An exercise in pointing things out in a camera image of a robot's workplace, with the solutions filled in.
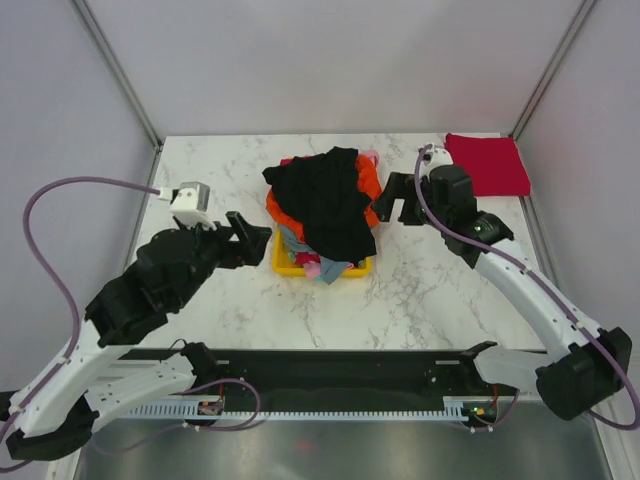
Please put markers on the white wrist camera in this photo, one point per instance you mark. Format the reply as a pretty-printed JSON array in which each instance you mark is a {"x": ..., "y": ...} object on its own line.
[
  {"x": 433, "y": 156},
  {"x": 188, "y": 205}
]

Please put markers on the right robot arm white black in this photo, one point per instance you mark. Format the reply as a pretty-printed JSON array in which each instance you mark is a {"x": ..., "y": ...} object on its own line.
[{"x": 582, "y": 363}]

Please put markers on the white slotted cable duct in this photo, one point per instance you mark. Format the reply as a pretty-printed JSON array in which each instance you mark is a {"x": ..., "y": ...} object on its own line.
[{"x": 192, "y": 410}]

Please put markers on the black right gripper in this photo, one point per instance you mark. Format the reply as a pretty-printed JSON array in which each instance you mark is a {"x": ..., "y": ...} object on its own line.
[{"x": 398, "y": 186}]

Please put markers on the black t shirt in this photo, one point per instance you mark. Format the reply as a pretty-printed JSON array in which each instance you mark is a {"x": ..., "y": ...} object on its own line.
[{"x": 321, "y": 192}]

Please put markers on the aluminium frame post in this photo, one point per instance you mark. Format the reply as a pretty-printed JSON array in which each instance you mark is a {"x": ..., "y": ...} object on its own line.
[
  {"x": 98, "y": 37},
  {"x": 576, "y": 25}
]

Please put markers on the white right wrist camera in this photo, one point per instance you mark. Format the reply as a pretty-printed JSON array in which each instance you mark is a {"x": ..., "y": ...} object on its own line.
[{"x": 433, "y": 156}]

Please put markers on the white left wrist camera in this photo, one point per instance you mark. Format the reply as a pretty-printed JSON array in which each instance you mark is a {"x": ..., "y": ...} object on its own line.
[{"x": 188, "y": 205}]

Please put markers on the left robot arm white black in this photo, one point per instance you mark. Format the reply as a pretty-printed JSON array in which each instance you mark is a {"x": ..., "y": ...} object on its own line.
[{"x": 59, "y": 414}]

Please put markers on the pink garment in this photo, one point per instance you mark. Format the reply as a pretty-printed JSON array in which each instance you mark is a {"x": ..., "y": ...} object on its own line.
[{"x": 371, "y": 155}]

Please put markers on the right aluminium frame post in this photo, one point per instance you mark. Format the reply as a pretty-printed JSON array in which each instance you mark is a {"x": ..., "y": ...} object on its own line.
[{"x": 576, "y": 25}]

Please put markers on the orange t shirt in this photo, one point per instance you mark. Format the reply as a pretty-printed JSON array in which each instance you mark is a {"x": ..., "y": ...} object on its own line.
[{"x": 368, "y": 183}]

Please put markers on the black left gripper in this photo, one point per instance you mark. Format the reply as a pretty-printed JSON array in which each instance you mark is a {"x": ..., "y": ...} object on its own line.
[{"x": 257, "y": 241}]

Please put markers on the magenta garment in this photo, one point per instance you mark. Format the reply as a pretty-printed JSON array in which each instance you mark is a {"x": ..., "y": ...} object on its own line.
[{"x": 304, "y": 258}]

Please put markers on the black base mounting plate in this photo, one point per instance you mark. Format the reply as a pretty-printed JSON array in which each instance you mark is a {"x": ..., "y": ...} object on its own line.
[{"x": 325, "y": 380}]

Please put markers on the grey blue garment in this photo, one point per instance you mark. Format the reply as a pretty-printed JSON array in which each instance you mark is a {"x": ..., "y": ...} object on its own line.
[{"x": 327, "y": 271}]

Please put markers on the folded red t shirt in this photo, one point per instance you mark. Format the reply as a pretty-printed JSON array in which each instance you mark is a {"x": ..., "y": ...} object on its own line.
[{"x": 494, "y": 165}]

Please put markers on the left aluminium frame post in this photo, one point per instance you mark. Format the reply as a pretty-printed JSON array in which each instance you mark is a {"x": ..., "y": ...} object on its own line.
[{"x": 98, "y": 37}]

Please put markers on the yellow plastic bin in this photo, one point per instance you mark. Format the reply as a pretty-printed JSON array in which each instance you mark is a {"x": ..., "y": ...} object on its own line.
[{"x": 283, "y": 264}]

